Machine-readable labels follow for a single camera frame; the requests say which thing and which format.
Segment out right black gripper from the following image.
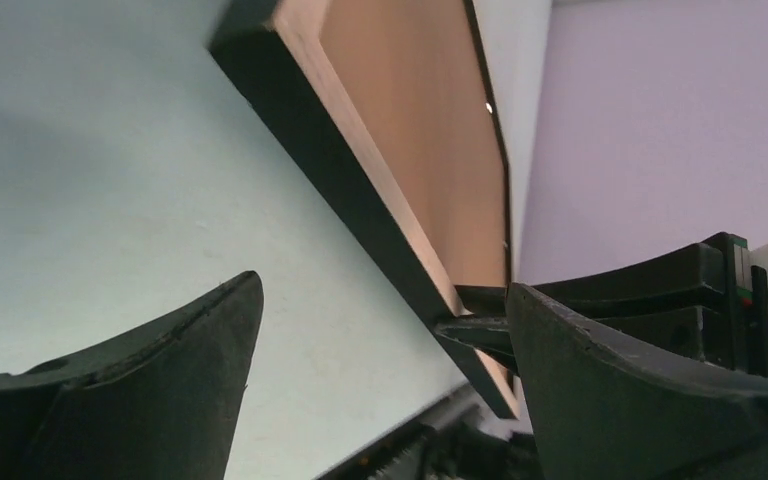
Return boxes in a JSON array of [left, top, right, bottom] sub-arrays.
[[434, 232, 768, 378]]

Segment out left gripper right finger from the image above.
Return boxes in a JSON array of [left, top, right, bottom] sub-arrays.
[[507, 284, 768, 479]]

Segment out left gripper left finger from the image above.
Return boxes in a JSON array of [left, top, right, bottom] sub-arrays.
[[0, 271, 264, 479]]

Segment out wooden picture frame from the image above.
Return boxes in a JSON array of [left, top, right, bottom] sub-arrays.
[[208, 0, 521, 421]]

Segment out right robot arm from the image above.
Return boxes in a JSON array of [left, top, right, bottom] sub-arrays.
[[434, 232, 768, 389]]

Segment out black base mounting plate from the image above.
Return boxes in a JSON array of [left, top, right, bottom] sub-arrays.
[[319, 385, 544, 479]]

